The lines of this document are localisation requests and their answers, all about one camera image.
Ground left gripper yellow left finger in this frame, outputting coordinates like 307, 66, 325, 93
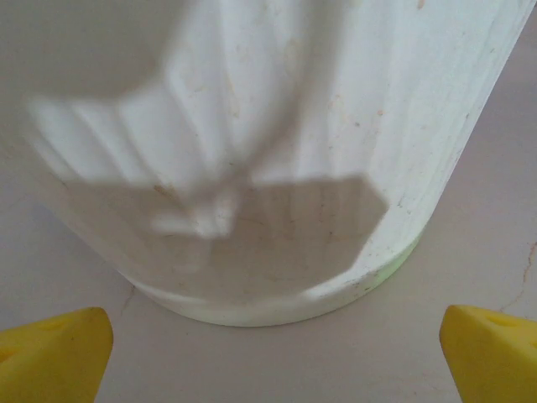
0, 306, 114, 403

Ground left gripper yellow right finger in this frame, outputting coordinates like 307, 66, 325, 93
439, 304, 537, 403

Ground white ribbed waste bin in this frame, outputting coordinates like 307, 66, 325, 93
0, 0, 536, 327

